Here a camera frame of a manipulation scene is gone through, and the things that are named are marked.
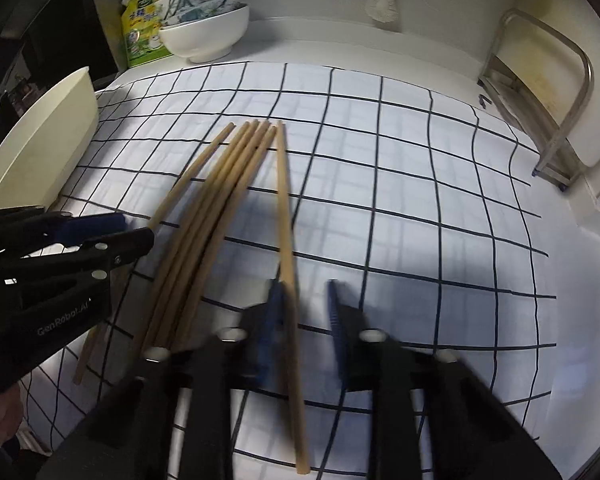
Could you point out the white cutting board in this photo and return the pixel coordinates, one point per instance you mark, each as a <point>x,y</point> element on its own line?
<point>560,60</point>

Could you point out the small black hook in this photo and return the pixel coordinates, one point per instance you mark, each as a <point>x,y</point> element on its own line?
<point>484,100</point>

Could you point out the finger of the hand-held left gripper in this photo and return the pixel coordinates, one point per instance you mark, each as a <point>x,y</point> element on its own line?
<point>90,225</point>
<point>115,250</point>

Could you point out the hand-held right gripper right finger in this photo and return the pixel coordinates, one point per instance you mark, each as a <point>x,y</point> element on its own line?
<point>337,330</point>

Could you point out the single wooden chopstick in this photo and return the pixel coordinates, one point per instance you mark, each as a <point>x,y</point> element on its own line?
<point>286,220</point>
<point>195,172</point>

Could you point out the plain white bowl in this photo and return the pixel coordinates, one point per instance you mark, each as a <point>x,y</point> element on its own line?
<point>205,35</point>

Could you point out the yellow seasoning pouch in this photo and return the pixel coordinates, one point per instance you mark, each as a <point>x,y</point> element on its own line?
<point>140,30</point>

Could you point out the cream plastic basin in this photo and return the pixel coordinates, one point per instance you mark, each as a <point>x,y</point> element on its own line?
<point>45,145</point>

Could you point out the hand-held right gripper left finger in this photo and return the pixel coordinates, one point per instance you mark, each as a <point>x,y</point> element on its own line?
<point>272,330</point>

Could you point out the black range hood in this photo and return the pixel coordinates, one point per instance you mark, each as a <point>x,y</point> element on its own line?
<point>45,35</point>

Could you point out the white black-grid cloth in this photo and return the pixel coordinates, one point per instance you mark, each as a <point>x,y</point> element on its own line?
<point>405,200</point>

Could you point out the person's left hand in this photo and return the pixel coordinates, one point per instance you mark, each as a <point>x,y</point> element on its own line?
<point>2,412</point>

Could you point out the steel cutting board rack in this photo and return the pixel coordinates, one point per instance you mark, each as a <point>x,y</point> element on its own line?
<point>565,125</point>

